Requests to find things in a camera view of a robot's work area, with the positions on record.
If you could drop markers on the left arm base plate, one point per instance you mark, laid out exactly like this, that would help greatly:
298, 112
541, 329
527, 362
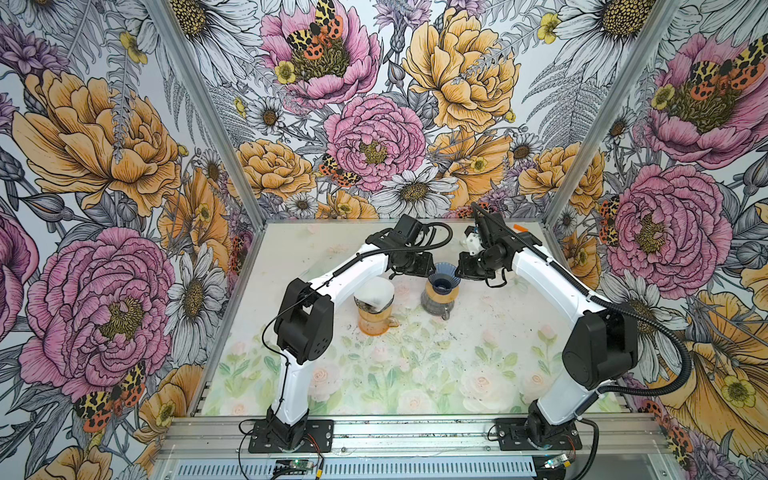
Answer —
307, 436

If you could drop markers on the clear grey glass pitcher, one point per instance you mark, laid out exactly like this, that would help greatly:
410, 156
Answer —
437, 309

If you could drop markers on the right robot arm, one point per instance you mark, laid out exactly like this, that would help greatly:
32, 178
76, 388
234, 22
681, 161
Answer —
601, 345

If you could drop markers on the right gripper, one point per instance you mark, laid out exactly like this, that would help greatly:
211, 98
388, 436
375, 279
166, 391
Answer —
467, 270

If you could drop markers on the orange glass pitcher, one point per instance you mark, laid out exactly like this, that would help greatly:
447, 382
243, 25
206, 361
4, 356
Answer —
376, 324

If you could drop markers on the blue glass dripper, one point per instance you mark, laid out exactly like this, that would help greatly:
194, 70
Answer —
444, 279

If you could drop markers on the single white coffee filter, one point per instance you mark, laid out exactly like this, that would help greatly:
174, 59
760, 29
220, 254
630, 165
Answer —
375, 295

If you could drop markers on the white vented cable duct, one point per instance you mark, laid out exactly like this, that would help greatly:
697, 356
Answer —
514, 467

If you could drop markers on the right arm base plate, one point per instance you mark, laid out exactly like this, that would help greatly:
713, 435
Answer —
534, 434

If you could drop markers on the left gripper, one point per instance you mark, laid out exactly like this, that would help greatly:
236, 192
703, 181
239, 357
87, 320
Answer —
423, 270

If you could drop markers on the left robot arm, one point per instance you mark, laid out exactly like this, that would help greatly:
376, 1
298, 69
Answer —
305, 320

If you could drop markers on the aluminium mounting rail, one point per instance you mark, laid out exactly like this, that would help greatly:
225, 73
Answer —
203, 438

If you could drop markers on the green circuit board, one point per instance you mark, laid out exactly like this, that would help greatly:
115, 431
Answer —
291, 467

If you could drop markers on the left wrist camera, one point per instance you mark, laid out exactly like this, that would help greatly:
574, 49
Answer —
407, 230

